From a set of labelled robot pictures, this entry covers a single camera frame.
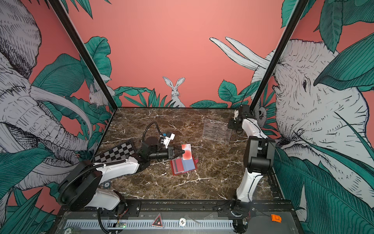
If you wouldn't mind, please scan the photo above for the clear acrylic compartment organizer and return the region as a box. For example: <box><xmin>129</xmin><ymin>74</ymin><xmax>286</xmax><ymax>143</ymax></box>
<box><xmin>202</xmin><ymin>120</ymin><xmax>232</xmax><ymax>143</ymax></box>

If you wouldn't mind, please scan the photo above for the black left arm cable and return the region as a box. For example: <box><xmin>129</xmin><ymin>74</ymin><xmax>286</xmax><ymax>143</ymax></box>
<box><xmin>141</xmin><ymin>121</ymin><xmax>163</xmax><ymax>145</ymax></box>

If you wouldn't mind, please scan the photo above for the black white checkerboard calibration board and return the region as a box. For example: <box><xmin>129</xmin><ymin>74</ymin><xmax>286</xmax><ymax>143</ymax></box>
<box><xmin>93</xmin><ymin>140</ymin><xmax>136</xmax><ymax>163</ymax></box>

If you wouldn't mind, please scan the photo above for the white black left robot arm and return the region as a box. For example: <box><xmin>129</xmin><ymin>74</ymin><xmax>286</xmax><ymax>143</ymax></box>
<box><xmin>57</xmin><ymin>136</ymin><xmax>185</xmax><ymax>215</ymax></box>

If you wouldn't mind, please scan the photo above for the black corner frame post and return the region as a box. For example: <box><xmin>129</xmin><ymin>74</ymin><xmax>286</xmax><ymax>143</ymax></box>
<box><xmin>250</xmin><ymin>0</ymin><xmax>308</xmax><ymax>113</ymax></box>
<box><xmin>48</xmin><ymin>0</ymin><xmax>118</xmax><ymax>112</ymax></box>

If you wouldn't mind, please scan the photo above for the red warning triangle sticker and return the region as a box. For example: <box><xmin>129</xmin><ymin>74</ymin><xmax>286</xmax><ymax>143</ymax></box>
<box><xmin>152</xmin><ymin>213</ymin><xmax>164</xmax><ymax>228</ymax></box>

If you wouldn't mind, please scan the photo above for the orange small connector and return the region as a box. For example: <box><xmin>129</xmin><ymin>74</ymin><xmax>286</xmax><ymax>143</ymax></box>
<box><xmin>270</xmin><ymin>214</ymin><xmax>282</xmax><ymax>223</ymax></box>

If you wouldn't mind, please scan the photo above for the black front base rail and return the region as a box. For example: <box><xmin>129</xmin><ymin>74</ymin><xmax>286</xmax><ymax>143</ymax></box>
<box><xmin>56</xmin><ymin>198</ymin><xmax>293</xmax><ymax>218</ymax></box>

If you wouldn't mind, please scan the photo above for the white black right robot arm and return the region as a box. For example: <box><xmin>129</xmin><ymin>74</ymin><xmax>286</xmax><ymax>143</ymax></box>
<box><xmin>228</xmin><ymin>105</ymin><xmax>275</xmax><ymax>202</ymax></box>

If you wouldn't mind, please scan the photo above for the black right corner frame post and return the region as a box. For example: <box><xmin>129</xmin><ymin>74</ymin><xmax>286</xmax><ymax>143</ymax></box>
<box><xmin>250</xmin><ymin>0</ymin><xmax>308</xmax><ymax>113</ymax></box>

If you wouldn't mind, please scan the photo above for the white ventilation grille strip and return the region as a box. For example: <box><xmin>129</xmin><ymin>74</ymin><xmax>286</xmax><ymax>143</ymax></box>
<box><xmin>64</xmin><ymin>219</ymin><xmax>234</xmax><ymax>230</ymax></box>

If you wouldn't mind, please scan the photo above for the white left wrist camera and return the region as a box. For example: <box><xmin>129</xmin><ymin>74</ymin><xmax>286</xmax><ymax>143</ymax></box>
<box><xmin>161</xmin><ymin>132</ymin><xmax>175</xmax><ymax>149</ymax></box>

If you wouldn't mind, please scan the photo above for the white red credit card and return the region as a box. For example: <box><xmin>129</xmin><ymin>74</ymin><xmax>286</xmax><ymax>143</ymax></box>
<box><xmin>182</xmin><ymin>144</ymin><xmax>192</xmax><ymax>160</ymax></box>

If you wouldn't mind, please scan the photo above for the round white sticker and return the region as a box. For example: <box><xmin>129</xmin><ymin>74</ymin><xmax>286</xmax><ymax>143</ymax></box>
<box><xmin>179</xmin><ymin>217</ymin><xmax>187</xmax><ymax>227</ymax></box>

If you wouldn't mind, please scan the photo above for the black left corner frame post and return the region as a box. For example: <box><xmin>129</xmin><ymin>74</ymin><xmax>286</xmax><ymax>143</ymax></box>
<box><xmin>48</xmin><ymin>0</ymin><xmax>118</xmax><ymax>112</ymax></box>

